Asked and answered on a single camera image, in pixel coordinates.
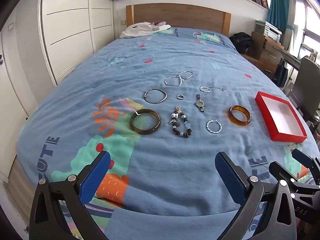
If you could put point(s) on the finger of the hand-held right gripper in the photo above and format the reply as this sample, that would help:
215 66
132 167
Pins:
282 171
302 158

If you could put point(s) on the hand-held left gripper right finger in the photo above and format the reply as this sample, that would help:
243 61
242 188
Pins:
230 177

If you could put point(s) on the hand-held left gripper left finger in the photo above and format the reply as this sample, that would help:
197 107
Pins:
96 177

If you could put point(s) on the red box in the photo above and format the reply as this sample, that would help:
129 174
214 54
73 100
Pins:
287 136

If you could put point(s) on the twisted silver hoop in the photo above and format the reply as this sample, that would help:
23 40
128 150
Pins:
208 130

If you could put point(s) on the amber bangle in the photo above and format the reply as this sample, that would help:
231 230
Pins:
240 122

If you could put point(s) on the dark green bangle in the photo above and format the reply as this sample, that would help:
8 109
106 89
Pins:
145 131

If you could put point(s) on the wristwatch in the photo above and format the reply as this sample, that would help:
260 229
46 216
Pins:
200 103

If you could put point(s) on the silver bangle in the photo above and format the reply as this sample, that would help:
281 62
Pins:
156 102

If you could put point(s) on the blue printed blanket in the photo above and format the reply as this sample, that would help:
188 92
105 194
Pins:
175 155

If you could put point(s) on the grey chair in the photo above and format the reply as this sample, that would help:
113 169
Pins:
305 80

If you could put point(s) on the black bag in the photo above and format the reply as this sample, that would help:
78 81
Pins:
281 75

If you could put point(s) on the glass desk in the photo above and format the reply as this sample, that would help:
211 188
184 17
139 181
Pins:
291 58

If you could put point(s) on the wooden drawer cabinet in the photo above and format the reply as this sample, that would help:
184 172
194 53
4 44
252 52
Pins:
267 52

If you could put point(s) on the window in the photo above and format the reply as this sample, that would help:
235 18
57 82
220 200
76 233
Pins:
307 30

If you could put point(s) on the black backpack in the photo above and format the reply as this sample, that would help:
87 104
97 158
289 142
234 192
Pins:
241 41

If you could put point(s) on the white printer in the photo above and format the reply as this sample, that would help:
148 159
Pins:
267 28

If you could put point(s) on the white garment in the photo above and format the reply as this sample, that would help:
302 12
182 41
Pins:
140 30

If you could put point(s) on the white wardrobe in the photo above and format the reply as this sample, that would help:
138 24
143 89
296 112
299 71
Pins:
70 25

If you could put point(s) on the wooden headboard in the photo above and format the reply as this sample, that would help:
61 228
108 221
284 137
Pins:
180 17

